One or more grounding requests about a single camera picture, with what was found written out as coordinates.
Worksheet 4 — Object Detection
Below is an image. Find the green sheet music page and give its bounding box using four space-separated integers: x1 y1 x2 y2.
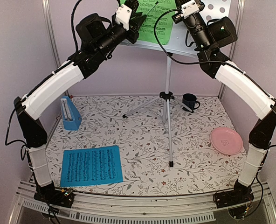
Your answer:
135 0 177 45

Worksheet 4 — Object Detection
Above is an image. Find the white perforated music stand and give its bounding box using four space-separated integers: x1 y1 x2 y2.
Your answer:
119 0 232 168

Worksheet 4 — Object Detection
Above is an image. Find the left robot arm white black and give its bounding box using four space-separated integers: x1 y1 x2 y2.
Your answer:
12 0 146 203

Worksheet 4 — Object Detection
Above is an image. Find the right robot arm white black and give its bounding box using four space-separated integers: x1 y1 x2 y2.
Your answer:
172 0 276 203

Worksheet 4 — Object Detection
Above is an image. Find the blue metronome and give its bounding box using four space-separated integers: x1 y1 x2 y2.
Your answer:
60 96 82 131

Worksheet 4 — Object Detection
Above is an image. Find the pink plastic plate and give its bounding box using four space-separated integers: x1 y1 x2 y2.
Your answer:
210 127 243 155

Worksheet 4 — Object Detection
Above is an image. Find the blue sheet music page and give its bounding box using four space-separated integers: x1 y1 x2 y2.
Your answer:
60 146 124 187

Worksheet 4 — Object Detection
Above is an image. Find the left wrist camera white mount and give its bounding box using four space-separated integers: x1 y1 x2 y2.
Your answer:
115 4 132 31

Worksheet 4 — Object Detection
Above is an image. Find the right aluminium frame post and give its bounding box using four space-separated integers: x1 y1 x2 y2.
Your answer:
218 0 245 101

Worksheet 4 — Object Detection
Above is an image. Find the aluminium frame post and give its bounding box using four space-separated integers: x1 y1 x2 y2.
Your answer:
41 0 61 68
218 0 245 101

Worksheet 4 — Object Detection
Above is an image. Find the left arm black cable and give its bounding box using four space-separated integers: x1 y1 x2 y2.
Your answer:
70 0 83 51

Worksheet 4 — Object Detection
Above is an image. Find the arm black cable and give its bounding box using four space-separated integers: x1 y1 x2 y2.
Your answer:
153 8 275 101
70 0 83 51

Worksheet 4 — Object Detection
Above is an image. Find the left aluminium frame post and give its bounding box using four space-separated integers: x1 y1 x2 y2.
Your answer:
41 0 61 68

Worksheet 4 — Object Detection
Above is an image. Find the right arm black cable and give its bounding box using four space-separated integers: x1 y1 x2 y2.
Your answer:
153 8 275 101

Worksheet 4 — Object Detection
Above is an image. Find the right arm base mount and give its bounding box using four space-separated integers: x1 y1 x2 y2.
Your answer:
213 178 255 208

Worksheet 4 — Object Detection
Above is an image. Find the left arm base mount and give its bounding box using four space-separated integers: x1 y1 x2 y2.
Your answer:
33 172 75 208

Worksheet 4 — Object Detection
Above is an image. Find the front aluminium rail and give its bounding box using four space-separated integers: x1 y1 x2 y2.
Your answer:
9 181 276 224

